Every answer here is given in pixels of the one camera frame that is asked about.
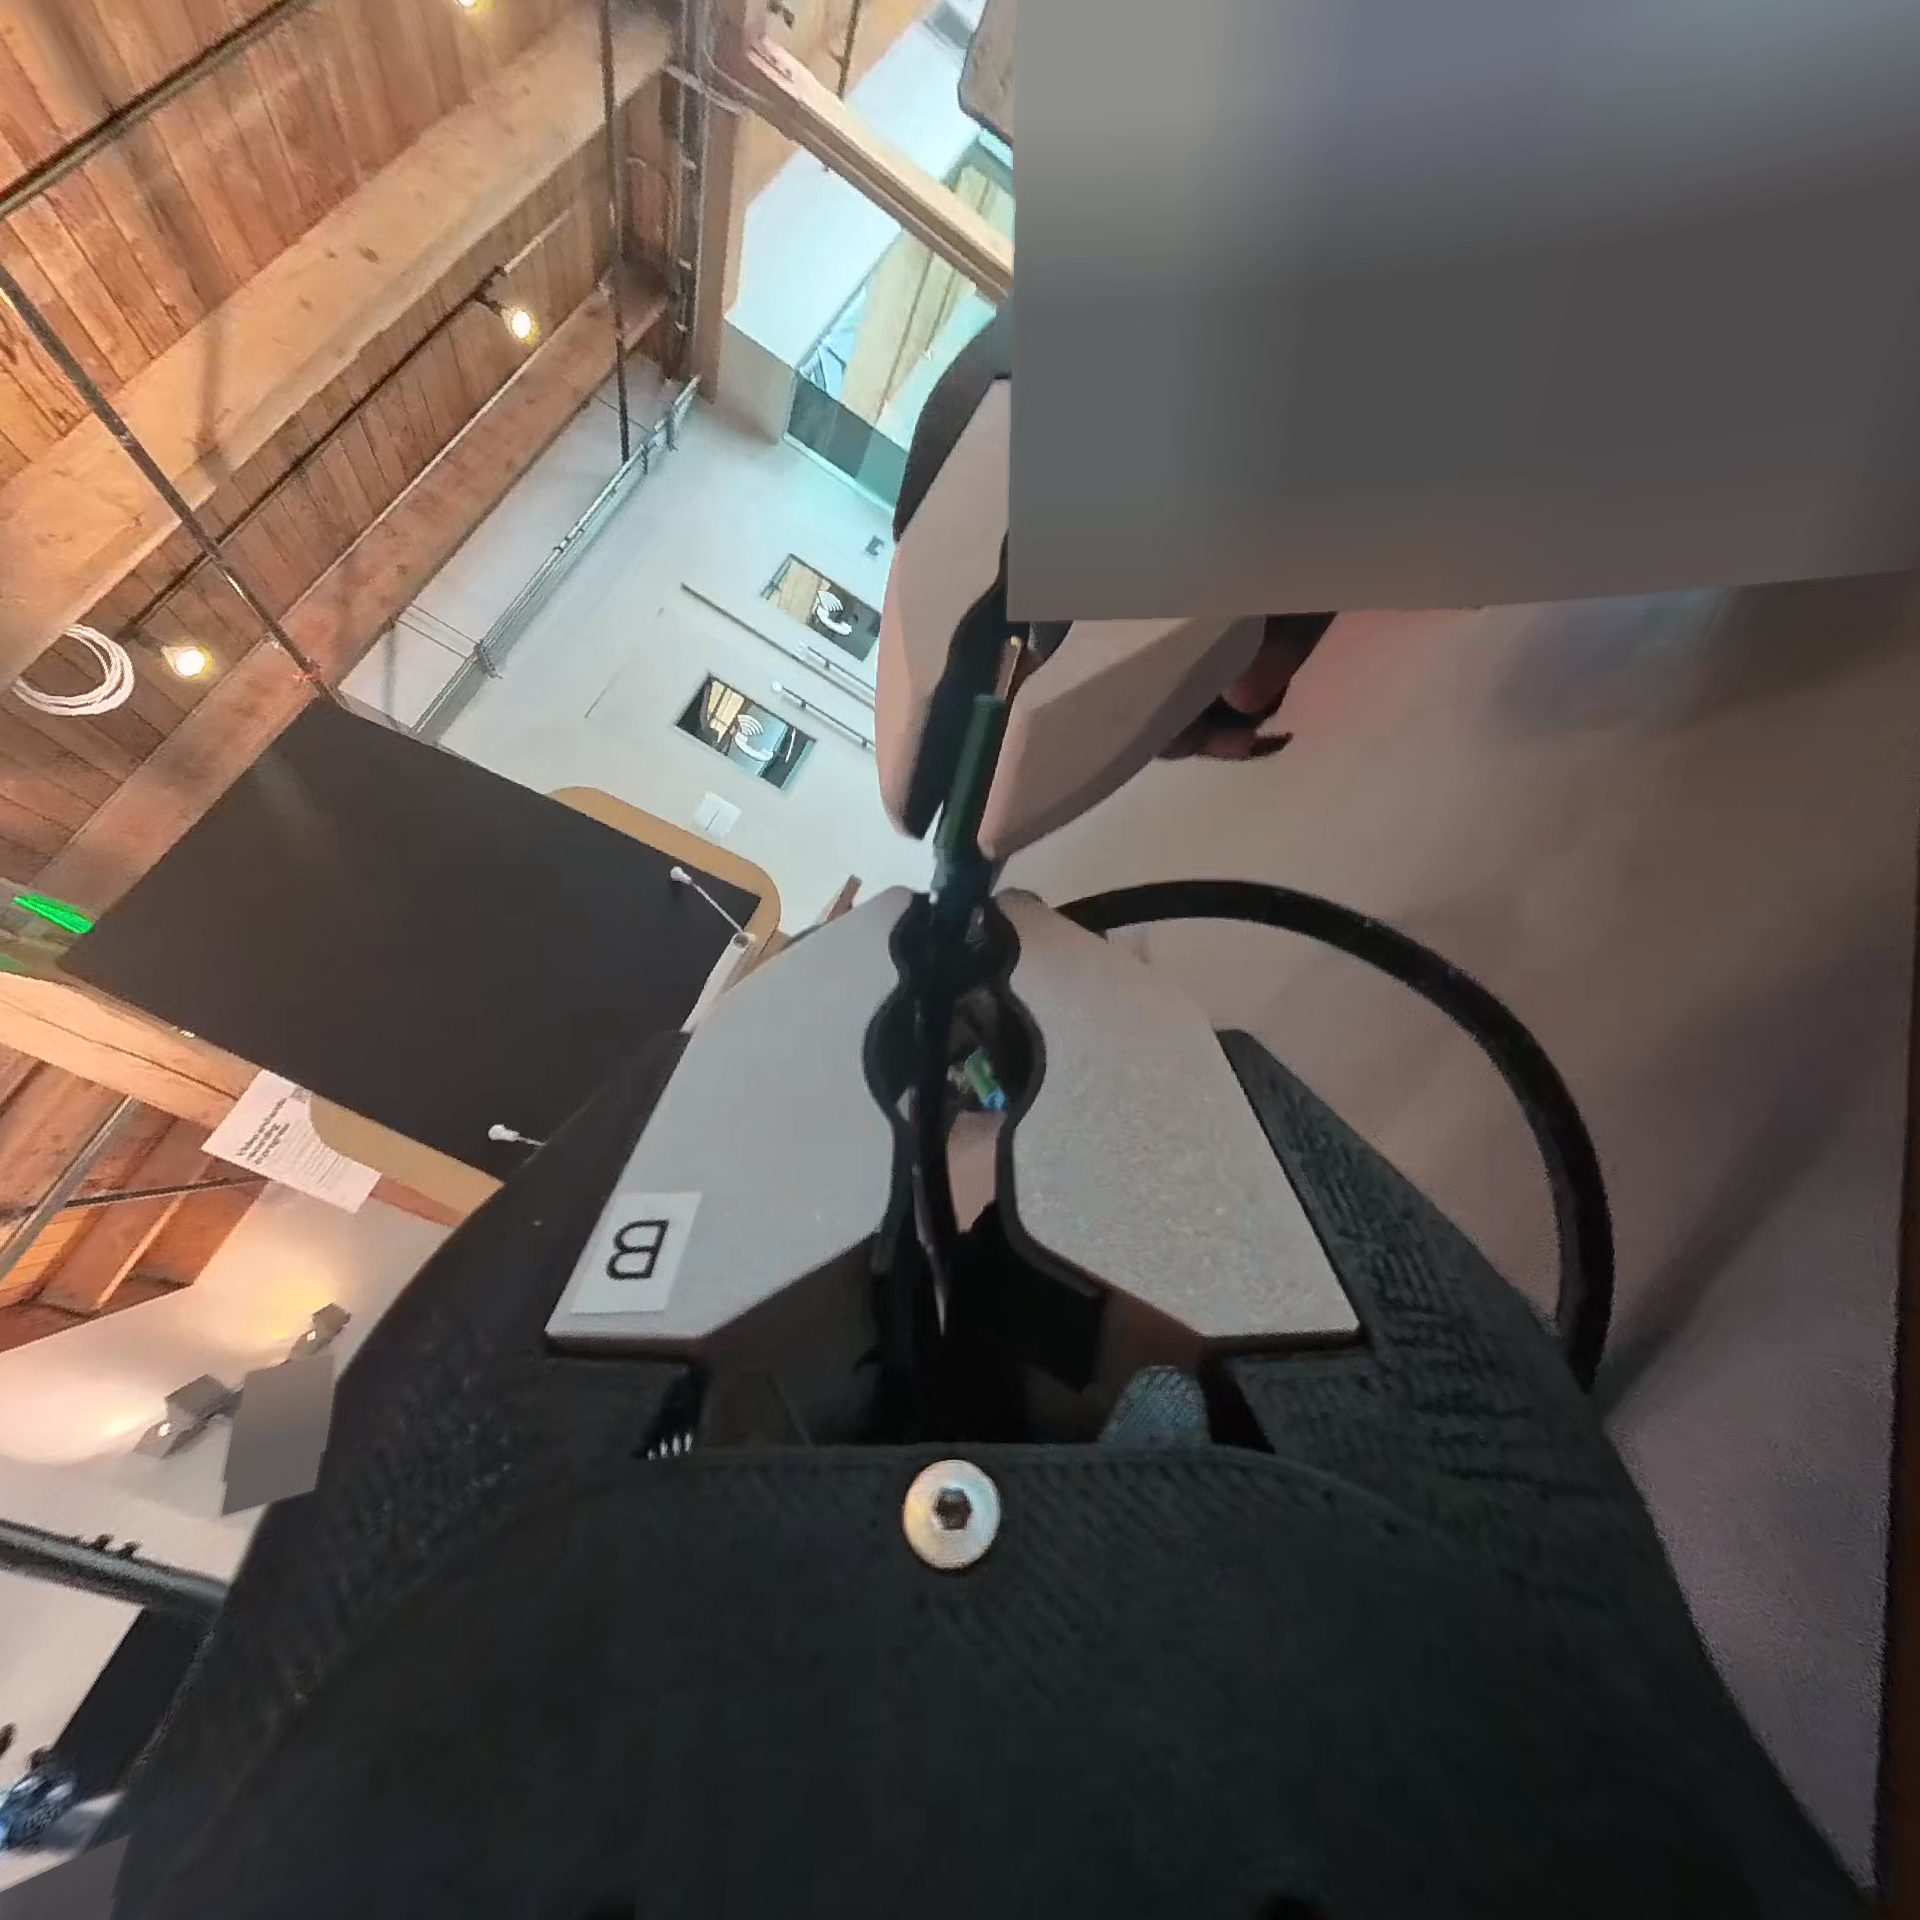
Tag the white paper sign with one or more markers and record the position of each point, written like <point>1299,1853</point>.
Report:
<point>291,1138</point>

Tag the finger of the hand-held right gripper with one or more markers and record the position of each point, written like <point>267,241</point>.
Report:
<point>1110,718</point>
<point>910,674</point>

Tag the ceiling spot light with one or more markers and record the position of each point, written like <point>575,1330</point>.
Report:
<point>186,657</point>
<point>518,321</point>

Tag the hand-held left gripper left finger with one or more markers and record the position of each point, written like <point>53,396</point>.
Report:
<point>763,1138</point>

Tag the black panel board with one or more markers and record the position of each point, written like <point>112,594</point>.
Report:
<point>405,930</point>

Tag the person's right hand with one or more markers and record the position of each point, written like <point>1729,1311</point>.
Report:
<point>1268,699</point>

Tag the grey wall fixture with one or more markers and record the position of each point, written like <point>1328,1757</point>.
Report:
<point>308,1335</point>
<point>195,1408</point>

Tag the green exit sign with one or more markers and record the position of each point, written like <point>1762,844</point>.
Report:
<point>53,911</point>

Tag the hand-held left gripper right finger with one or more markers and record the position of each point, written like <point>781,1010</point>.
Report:
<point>1169,1170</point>

